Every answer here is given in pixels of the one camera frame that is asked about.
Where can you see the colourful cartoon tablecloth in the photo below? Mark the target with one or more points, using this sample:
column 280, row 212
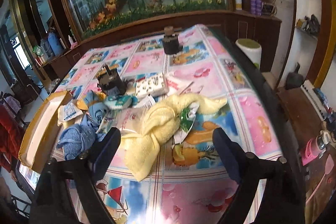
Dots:
column 167, row 169

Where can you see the pink cup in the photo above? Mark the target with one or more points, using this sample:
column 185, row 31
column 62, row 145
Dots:
column 314, row 148

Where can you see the yellow snack bag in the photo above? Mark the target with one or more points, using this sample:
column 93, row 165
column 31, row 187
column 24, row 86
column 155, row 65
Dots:
column 84, row 104

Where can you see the blue thermos jug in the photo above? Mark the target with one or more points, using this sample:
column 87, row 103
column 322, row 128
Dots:
column 55, row 44

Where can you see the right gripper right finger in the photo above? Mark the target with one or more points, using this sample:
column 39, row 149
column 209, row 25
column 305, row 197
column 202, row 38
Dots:
column 231, row 154

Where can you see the yellow cardboard box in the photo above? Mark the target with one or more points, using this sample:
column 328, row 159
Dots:
column 42, row 131

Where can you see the large black electric motor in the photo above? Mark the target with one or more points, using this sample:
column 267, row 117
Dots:
column 111, row 83

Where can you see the long yellow towel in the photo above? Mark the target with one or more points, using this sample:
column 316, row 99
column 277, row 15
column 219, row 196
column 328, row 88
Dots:
column 157, row 126

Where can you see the purple bottle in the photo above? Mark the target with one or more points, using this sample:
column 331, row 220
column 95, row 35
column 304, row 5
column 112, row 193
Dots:
column 253, row 7
column 259, row 7

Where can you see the green white snack packet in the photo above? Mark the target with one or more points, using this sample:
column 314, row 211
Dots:
column 187, row 118

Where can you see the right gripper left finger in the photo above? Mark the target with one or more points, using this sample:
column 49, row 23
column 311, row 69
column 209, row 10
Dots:
column 101, row 154

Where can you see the white blue print packet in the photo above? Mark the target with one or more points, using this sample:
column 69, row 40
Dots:
column 68, row 113

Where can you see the dark wooden cabinet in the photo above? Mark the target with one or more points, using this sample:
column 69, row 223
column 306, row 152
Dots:
column 234, row 25

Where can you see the large blue towel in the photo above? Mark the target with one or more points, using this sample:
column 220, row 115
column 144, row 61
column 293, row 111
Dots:
column 79, row 137

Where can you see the person in red jacket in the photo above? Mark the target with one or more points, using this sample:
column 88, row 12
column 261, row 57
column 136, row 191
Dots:
column 11, row 138

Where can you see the teal cartoon tissue pack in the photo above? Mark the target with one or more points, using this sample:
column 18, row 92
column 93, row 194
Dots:
column 118, row 103

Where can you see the white red text bag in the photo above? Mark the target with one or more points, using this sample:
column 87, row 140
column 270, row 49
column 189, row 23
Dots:
column 126, row 121

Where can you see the small blue towel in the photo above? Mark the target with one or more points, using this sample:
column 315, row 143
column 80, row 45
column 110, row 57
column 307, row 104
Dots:
column 96, row 107

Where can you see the lemon print tissue pack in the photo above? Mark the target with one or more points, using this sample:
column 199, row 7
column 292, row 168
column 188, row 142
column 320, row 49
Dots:
column 154, row 86

